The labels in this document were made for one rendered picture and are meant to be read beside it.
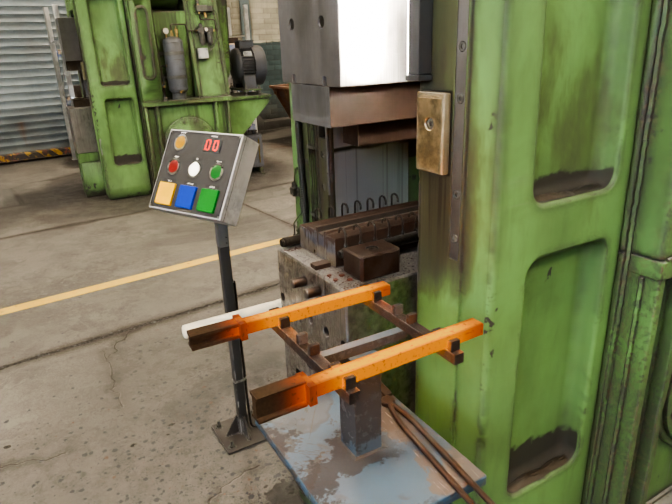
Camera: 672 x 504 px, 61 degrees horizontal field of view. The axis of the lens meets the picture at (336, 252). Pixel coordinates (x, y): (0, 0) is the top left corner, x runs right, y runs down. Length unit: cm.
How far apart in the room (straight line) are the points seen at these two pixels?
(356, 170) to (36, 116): 778
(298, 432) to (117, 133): 528
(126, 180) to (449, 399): 521
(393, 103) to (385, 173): 39
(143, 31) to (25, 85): 340
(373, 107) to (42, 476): 180
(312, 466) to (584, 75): 100
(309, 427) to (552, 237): 66
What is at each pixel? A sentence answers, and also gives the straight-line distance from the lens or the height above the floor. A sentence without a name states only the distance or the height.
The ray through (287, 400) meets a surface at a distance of 88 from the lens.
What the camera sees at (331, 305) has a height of 97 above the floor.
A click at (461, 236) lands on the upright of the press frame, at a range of 126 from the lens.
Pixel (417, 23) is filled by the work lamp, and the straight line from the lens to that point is 126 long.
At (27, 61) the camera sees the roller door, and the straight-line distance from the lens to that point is 921.
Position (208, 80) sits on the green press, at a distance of 638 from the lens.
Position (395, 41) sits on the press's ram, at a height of 146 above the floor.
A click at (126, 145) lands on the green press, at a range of 629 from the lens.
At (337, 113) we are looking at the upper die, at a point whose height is 130.
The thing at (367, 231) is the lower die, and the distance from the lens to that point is 149.
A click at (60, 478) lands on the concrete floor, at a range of 245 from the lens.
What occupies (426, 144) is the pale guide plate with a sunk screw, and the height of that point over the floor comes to 125.
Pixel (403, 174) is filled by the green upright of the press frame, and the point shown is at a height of 105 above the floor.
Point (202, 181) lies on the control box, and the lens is 187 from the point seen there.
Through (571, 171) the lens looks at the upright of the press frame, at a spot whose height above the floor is 116.
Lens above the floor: 147
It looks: 21 degrees down
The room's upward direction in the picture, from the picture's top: 2 degrees counter-clockwise
